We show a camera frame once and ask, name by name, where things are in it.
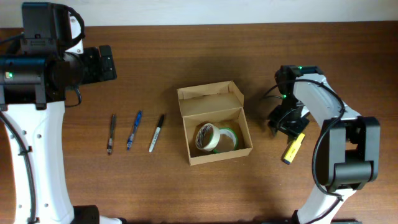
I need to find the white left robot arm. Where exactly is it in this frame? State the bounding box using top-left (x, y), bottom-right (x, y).
top-left (1, 2), bottom-right (124, 223)

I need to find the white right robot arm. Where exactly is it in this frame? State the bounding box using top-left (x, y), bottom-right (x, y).
top-left (267, 65), bottom-right (381, 223)

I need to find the green tape roll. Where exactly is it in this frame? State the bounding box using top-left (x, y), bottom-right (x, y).
top-left (213, 128), bottom-right (238, 153)

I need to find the black ballpoint pen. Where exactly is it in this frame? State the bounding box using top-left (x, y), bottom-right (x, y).
top-left (107, 114), bottom-right (116, 156)

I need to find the blue ballpoint pen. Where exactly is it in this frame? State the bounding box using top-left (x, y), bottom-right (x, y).
top-left (126, 110), bottom-right (142, 151)

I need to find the black sharpie marker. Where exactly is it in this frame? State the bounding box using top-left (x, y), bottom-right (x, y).
top-left (149, 114), bottom-right (165, 152)

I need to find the cardboard box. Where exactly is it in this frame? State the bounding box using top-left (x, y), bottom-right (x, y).
top-left (177, 81), bottom-right (253, 166)

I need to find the white masking tape roll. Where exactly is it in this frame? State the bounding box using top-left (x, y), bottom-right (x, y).
top-left (195, 123), bottom-right (221, 152)

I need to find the yellow highlighter marker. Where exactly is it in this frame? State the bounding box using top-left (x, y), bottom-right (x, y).
top-left (282, 133), bottom-right (305, 165)

